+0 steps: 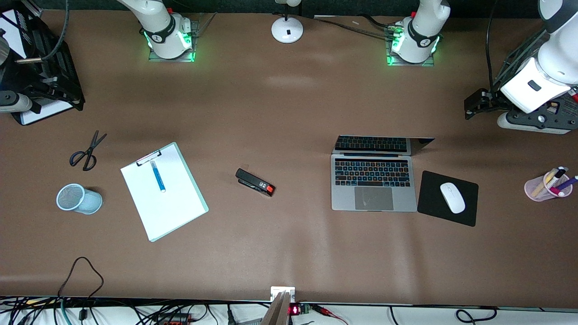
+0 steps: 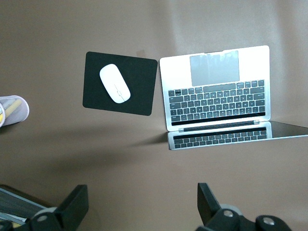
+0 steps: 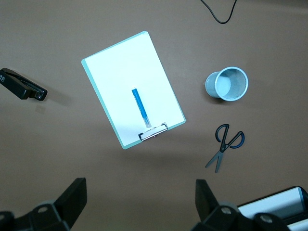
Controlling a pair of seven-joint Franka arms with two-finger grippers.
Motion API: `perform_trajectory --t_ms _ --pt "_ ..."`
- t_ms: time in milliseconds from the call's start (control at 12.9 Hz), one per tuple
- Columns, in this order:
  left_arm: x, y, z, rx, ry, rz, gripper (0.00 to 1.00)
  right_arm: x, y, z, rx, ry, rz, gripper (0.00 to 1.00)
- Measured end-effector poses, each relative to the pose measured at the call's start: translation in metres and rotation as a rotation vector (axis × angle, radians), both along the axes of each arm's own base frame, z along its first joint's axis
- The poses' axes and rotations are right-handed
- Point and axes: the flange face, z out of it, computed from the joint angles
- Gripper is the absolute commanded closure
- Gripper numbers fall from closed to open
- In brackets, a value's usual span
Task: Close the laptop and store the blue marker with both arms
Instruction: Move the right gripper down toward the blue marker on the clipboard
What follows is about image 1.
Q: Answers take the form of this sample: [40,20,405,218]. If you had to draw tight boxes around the silver laptop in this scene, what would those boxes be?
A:
[331,135,435,212]

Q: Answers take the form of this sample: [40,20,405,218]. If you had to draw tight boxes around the blue marker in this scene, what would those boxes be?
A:
[150,160,166,193]

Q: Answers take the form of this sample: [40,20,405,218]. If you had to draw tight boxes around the purple marker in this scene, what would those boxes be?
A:
[555,175,578,193]

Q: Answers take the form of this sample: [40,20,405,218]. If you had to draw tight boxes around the white paper stack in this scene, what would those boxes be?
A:
[20,97,75,125]

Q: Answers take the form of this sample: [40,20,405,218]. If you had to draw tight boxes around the black letter tray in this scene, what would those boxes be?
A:
[0,9,85,126]

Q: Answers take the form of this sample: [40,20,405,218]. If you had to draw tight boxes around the black scissors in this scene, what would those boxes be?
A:
[69,130,108,172]

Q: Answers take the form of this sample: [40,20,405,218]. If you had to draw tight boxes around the white computer mouse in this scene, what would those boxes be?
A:
[440,182,466,214]

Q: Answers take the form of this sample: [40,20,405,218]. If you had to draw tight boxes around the pink mesh pen cup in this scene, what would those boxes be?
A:
[524,170,573,202]

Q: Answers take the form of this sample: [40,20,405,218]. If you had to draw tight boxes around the black mouse pad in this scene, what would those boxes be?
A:
[417,170,479,227]

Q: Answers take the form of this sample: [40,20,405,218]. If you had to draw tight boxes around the light blue mesh cup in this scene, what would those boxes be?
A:
[56,183,103,215]

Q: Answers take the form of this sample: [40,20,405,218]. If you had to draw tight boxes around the white paper sheet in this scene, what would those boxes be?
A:
[121,146,205,240]

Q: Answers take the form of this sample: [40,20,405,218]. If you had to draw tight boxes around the teal clipboard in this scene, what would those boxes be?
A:
[120,142,209,242]

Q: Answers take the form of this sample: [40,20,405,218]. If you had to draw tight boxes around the white lamp base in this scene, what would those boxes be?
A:
[271,0,303,44]

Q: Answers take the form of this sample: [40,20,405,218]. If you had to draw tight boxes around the black stapler with red end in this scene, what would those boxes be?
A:
[235,168,275,197]

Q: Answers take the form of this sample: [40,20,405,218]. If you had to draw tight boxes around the green lit arm base plate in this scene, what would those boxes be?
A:
[148,13,218,63]
[387,23,436,67]

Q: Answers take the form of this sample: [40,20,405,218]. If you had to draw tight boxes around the black cable to arm base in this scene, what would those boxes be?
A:
[312,15,398,39]

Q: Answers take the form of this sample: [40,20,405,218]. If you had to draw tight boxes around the black looped cable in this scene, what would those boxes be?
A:
[57,256,105,299]

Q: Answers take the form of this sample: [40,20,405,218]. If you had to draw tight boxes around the black coiled cable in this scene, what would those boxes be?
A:
[455,307,498,324]

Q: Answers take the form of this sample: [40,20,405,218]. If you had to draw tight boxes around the red wire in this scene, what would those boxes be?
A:
[312,304,349,325]

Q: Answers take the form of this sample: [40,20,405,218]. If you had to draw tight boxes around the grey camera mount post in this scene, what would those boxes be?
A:
[261,286,296,325]

